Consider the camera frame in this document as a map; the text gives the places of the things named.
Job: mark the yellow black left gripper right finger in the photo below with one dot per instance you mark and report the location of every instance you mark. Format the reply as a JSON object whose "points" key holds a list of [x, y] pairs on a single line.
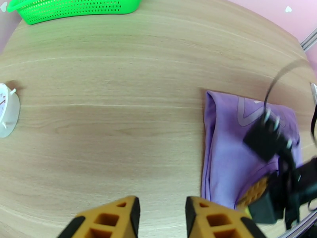
{"points": [[218, 222]]}

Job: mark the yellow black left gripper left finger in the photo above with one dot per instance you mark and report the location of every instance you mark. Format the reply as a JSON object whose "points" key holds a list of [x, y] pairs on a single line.
{"points": [[111, 220]]}

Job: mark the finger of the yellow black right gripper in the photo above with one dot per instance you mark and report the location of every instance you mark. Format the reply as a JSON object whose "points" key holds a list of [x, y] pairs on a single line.
{"points": [[253, 192]]}

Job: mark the purple t-shirt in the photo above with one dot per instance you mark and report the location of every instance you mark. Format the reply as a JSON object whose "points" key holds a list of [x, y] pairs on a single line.
{"points": [[223, 150]]}

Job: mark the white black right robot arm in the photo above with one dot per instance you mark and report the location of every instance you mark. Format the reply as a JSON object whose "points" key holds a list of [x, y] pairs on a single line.
{"points": [[314, 93]]}

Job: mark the white round clock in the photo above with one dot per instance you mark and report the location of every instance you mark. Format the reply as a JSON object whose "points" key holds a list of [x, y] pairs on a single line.
{"points": [[8, 110]]}

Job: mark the green plastic basket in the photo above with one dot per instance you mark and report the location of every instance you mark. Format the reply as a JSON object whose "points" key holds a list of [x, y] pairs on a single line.
{"points": [[74, 8]]}

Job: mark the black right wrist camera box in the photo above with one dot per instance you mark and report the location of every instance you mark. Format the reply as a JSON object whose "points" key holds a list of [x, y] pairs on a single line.
{"points": [[265, 140]]}

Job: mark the aluminium frame post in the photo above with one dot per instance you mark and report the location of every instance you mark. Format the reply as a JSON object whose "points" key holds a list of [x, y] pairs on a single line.
{"points": [[309, 40]]}

